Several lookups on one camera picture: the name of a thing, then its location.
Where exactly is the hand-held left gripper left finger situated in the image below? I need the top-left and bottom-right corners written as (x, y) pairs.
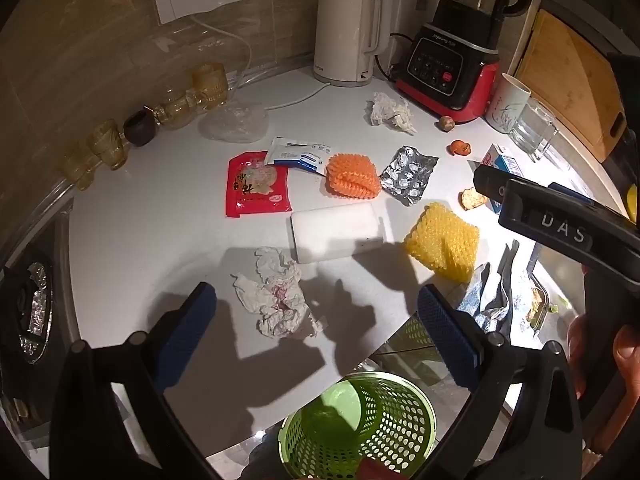
top-left (50, 281), bottom-right (221, 480)

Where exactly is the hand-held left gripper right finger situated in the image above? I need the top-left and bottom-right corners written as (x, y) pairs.
top-left (417, 284), bottom-right (586, 480)

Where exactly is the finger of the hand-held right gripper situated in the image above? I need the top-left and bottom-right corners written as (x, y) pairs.
top-left (547, 182), bottom-right (631, 221)
top-left (472, 164), bottom-right (511, 203)

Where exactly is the blue and white milk carton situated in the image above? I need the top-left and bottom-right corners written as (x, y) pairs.
top-left (480, 143), bottom-right (526, 213)

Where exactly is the yellow foam fruit net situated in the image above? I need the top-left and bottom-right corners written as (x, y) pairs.
top-left (404, 202), bottom-right (480, 282)

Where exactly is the silver blister pack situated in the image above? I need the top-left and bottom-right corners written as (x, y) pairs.
top-left (379, 146), bottom-right (440, 207)

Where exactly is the stained tissue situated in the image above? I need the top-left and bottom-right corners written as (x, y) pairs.
top-left (231, 246), bottom-right (326, 337)

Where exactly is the green perforated plastic basket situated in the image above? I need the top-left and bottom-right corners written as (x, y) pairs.
top-left (277, 371), bottom-right (436, 480)

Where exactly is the orange foam fruit net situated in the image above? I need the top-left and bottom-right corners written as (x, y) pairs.
top-left (326, 153), bottom-right (381, 201)

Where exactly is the red snack packet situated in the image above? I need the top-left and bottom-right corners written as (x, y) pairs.
top-left (226, 151), bottom-right (292, 218)

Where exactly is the white and blue sachet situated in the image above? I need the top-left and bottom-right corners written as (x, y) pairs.
top-left (264, 136), bottom-right (332, 176)

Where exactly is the person's right hand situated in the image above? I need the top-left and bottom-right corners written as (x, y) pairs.
top-left (567, 314), bottom-right (640, 456)

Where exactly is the tan bread piece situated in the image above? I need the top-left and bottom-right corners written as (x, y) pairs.
top-left (460, 187), bottom-right (488, 209)

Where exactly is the silver foil bag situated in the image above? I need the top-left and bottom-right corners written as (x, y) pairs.
top-left (456, 240), bottom-right (522, 333)

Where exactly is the clear drinking glass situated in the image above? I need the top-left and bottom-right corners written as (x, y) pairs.
top-left (509, 97), bottom-right (559, 161)

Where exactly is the white printed cup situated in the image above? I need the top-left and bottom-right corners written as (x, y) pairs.
top-left (485, 73), bottom-right (532, 134)

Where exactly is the steel food container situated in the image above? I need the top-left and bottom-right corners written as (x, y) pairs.
top-left (524, 271), bottom-right (557, 332)

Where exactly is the wooden cutting board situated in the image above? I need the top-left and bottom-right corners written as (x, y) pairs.
top-left (515, 10), bottom-right (628, 163)

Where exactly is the red and black blender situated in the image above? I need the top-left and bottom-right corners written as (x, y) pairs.
top-left (395, 0), bottom-right (536, 123)

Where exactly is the clean crumpled white tissue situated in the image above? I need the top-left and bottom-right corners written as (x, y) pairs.
top-left (369, 92), bottom-right (417, 134)

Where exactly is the white foam block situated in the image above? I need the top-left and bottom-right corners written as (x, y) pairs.
top-left (291, 202), bottom-right (386, 264)

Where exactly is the gas stove burner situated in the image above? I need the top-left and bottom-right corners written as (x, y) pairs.
top-left (0, 255), bottom-right (55, 366)

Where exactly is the amber glass cup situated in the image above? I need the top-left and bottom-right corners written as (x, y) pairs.
top-left (159, 89), bottom-right (197, 129)
top-left (62, 142), bottom-right (99, 191)
top-left (192, 62), bottom-right (228, 107)
top-left (90, 120), bottom-right (129, 170)

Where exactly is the small dark cup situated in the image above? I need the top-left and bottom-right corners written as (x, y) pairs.
top-left (123, 109), bottom-right (160, 147)

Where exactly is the clear plastic bag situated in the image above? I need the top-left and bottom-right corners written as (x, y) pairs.
top-left (199, 101), bottom-right (269, 142)

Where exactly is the white electric kettle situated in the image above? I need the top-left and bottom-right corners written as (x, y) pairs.
top-left (313, 0), bottom-right (392, 88)

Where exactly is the black power cable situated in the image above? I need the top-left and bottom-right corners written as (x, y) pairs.
top-left (376, 32), bottom-right (416, 81)

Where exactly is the white power cable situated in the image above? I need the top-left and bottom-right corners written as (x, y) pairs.
top-left (189, 12), bottom-right (331, 111)

